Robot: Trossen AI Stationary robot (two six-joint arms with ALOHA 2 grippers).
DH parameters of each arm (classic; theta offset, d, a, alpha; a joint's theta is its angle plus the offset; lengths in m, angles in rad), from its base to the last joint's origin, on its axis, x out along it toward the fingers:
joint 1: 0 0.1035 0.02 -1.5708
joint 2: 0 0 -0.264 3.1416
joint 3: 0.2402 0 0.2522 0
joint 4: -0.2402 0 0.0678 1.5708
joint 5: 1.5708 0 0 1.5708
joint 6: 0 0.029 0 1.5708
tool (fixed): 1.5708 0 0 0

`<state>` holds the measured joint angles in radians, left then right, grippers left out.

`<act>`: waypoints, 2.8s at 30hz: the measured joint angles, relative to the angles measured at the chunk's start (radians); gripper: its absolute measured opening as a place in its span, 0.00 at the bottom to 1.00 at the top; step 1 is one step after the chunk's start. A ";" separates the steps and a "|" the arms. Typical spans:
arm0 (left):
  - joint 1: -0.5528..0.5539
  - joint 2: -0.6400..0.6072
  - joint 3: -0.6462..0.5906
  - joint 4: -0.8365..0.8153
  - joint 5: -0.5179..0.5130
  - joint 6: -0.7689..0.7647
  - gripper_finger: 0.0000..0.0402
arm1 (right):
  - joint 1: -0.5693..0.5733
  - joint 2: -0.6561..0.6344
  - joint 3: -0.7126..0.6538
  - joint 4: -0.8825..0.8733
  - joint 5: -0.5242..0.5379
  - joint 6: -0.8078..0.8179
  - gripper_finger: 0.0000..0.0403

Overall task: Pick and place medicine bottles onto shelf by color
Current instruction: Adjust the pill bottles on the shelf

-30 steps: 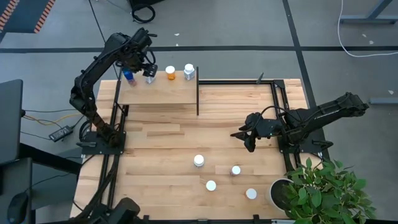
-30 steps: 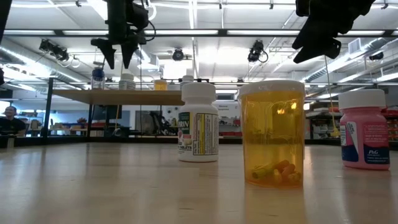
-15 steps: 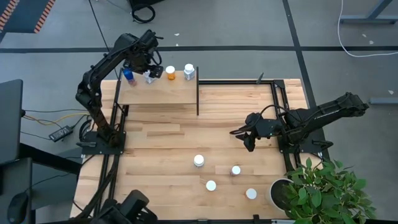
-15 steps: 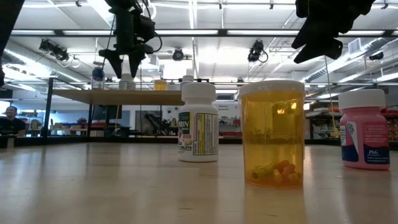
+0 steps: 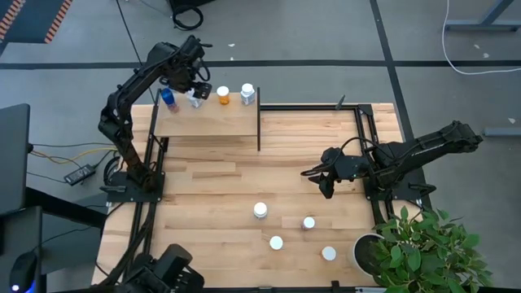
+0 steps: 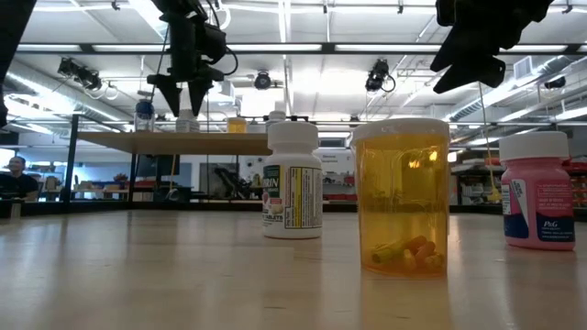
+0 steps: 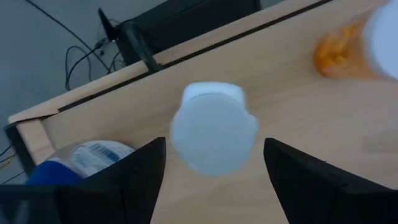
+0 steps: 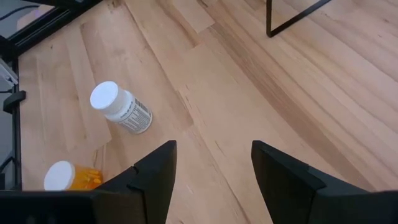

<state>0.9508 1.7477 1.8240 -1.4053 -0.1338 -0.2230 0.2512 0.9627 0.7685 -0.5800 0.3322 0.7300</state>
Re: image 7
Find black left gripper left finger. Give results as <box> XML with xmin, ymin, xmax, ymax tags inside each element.
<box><xmin>55</xmin><ymin>136</ymin><xmax>167</xmax><ymax>224</ymax></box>

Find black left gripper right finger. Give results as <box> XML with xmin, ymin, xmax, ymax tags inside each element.
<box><xmin>264</xmin><ymin>138</ymin><xmax>398</xmax><ymax>224</ymax></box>

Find blue-capped clear bottle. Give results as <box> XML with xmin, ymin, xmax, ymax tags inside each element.
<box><xmin>26</xmin><ymin>139</ymin><xmax>136</xmax><ymax>187</ymax></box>

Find white aspirin bottle yellow label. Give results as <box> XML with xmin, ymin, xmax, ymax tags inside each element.
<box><xmin>169</xmin><ymin>82</ymin><xmax>259</xmax><ymax>177</ymax></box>

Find orange vial of capsules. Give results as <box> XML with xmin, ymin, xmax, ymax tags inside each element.
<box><xmin>313</xmin><ymin>0</ymin><xmax>398</xmax><ymax>81</ymax></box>

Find black pointed stand foot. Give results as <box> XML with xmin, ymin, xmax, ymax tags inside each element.
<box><xmin>97</xmin><ymin>7</ymin><xmax>119</xmax><ymax>42</ymax></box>

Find black box on floor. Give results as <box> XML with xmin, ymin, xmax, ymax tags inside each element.
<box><xmin>132</xmin><ymin>0</ymin><xmax>261</xmax><ymax>65</ymax></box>

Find black looped floor cable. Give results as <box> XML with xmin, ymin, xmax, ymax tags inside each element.
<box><xmin>64</xmin><ymin>37</ymin><xmax>109</xmax><ymax>91</ymax></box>

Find thick black cable loop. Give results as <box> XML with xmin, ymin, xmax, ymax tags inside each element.
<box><xmin>119</xmin><ymin>20</ymin><xmax>164</xmax><ymax>75</ymax></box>

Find long black floor cable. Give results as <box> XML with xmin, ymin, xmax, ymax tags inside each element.
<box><xmin>24</xmin><ymin>0</ymin><xmax>112</xmax><ymax>75</ymax></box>

